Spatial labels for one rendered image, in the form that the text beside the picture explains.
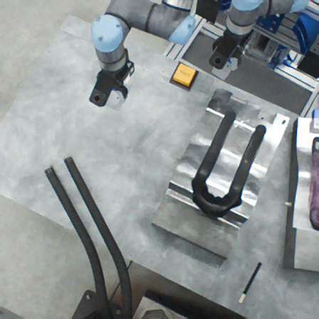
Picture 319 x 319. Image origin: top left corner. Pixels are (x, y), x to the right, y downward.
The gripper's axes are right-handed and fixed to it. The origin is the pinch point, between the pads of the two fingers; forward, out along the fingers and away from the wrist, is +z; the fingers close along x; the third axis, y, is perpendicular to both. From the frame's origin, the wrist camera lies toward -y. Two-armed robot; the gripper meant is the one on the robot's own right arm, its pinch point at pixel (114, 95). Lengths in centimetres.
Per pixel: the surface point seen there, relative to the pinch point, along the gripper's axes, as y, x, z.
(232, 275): -26, -61, 15
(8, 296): -86, 15, 95
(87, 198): -30.8, -9.5, 8.0
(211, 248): -23, -50, 9
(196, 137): 4.6, -28.3, 6.7
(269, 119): 24, -45, 9
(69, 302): -72, -11, 95
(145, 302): -48, -42, 16
